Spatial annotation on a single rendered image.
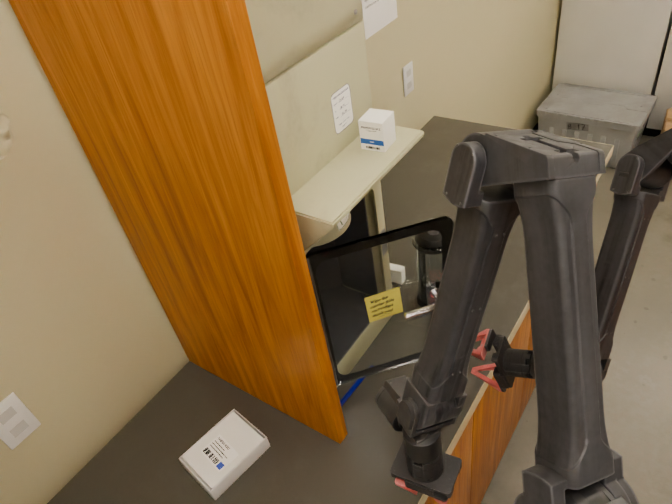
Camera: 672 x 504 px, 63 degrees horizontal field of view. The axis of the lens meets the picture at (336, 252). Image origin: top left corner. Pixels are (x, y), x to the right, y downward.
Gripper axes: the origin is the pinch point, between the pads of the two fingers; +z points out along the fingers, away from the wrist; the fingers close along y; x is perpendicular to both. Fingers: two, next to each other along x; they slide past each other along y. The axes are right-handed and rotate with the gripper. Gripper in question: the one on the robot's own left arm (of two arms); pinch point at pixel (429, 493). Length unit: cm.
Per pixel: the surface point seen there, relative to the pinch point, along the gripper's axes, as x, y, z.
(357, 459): -8.2, 20.1, 15.2
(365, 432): -14.7, 21.2, 15.1
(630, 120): -287, -15, 74
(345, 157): -36, 27, -43
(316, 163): -30, 29, -44
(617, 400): -115, -32, 109
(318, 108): -33, 29, -53
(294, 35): -30, 29, -67
